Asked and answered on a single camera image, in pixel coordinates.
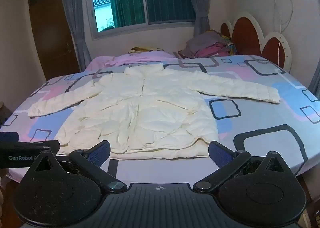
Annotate grey curtain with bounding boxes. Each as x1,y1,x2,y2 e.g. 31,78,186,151
59,0,92,73
181,0,213,37

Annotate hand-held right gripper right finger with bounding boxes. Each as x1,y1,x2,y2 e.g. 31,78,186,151
193,140,286,192

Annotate white cable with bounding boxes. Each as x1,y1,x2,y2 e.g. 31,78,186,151
273,0,294,66

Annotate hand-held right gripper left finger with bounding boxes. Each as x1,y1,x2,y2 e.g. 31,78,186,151
30,140,128,193

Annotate sliding glass window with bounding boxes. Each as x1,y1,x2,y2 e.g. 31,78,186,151
84,0,197,40

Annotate grey cloth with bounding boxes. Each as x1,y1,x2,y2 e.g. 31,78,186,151
309,61,320,94

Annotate pile of folded clothes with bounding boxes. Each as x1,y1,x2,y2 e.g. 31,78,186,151
178,30,237,59

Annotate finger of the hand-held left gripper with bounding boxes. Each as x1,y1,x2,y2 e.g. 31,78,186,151
37,140,61,155

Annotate brown and white headboard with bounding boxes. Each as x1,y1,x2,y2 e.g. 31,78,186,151
220,12,292,70

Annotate brown wooden door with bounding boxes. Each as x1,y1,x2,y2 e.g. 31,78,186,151
28,0,81,81

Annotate pink blanket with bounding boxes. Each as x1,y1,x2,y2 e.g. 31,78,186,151
86,51,181,73

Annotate cream white duvet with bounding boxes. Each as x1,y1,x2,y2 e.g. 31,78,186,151
27,64,280,160

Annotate yellow printed pillow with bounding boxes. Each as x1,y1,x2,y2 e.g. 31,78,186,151
129,47,165,54

